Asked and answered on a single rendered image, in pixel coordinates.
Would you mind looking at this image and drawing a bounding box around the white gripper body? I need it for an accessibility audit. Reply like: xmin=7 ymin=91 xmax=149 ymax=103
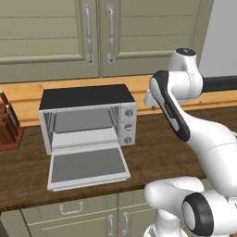
xmin=143 ymin=89 xmax=159 ymax=109

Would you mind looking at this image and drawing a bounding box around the silver black toaster oven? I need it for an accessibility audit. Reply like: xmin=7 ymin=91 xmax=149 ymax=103
xmin=38 ymin=83 xmax=139 ymax=156

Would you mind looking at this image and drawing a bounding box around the silver toaster oven rack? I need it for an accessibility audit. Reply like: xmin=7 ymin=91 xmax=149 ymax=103
xmin=51 ymin=127 xmax=120 ymax=150

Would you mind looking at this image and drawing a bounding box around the toaster oven glass door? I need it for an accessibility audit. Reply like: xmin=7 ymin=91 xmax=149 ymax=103
xmin=46 ymin=143 xmax=131 ymax=193

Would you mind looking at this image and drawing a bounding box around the olive green base cupboard door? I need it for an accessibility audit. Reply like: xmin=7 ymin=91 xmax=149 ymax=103
xmin=118 ymin=206 xmax=159 ymax=237
xmin=27 ymin=216 xmax=119 ymax=237

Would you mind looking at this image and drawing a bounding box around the grey appliance with black band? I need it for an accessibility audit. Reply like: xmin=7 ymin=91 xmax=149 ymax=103
xmin=197 ymin=0 xmax=237 ymax=94

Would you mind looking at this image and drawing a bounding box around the olive green narrow drawer front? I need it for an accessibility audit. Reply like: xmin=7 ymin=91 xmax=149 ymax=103
xmin=118 ymin=188 xmax=148 ymax=209

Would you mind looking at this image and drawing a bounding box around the olive green wide drawer front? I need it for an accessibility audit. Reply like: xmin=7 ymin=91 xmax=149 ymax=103
xmin=20 ymin=193 xmax=119 ymax=225

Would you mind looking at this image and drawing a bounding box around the brown wooden knife block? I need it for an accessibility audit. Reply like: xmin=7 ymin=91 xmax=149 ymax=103
xmin=0 ymin=102 xmax=26 ymax=152

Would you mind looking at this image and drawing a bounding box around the olive green wall cupboard door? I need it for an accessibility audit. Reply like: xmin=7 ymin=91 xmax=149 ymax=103
xmin=98 ymin=0 xmax=215 ymax=79
xmin=0 ymin=0 xmax=101 ymax=83

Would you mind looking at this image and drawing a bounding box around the silver long cupboard handle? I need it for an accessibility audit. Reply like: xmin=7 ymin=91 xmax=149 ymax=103
xmin=105 ymin=3 xmax=117 ymax=65
xmin=81 ymin=3 xmax=95 ymax=66

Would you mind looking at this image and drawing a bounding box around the silver base cupboard handle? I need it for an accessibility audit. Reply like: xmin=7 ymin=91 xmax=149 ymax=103
xmin=107 ymin=214 xmax=116 ymax=237
xmin=121 ymin=211 xmax=131 ymax=237

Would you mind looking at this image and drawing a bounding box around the silver drawer handle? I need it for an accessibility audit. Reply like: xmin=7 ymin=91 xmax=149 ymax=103
xmin=58 ymin=201 xmax=85 ymax=216

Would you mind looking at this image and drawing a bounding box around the knife with dark handle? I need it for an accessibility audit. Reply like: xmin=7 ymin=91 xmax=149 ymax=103
xmin=0 ymin=91 xmax=10 ymax=106
xmin=5 ymin=104 xmax=21 ymax=129

